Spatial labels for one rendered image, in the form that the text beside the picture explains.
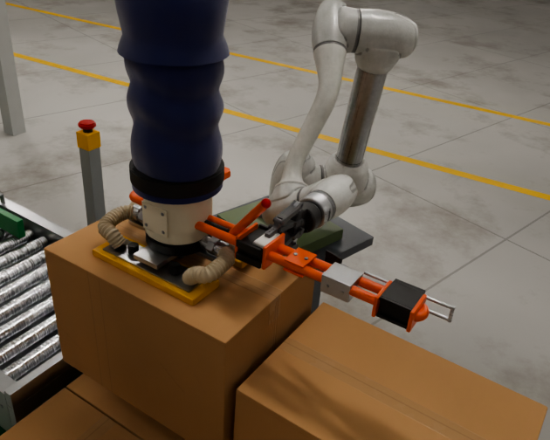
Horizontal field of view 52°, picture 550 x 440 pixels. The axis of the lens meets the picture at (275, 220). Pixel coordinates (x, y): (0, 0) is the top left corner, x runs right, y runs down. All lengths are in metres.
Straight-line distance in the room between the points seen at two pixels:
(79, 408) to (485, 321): 2.18
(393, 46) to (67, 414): 1.46
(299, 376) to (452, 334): 1.82
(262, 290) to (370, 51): 0.83
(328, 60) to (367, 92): 0.24
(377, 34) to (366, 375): 0.99
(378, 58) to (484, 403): 1.03
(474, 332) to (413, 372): 1.75
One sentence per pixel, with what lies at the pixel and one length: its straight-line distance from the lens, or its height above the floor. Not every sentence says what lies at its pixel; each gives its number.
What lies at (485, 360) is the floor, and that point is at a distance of 3.04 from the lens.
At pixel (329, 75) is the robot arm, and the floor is 1.46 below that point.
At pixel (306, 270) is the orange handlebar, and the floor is 1.21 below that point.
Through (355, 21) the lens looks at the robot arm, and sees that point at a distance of 1.80.
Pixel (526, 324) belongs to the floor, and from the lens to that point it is 3.37.
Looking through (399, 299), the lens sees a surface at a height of 1.24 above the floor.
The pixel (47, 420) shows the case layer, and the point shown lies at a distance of 1.87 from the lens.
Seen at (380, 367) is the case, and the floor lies 0.94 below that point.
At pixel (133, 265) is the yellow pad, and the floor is 1.09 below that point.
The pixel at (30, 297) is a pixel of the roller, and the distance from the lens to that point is 2.31.
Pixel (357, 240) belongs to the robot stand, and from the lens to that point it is 2.25.
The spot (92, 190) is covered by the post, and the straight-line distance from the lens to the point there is 2.54.
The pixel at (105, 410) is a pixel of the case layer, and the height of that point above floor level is 0.54.
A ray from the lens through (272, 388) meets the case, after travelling 1.35.
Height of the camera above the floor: 1.93
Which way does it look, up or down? 31 degrees down
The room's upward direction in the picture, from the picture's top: 5 degrees clockwise
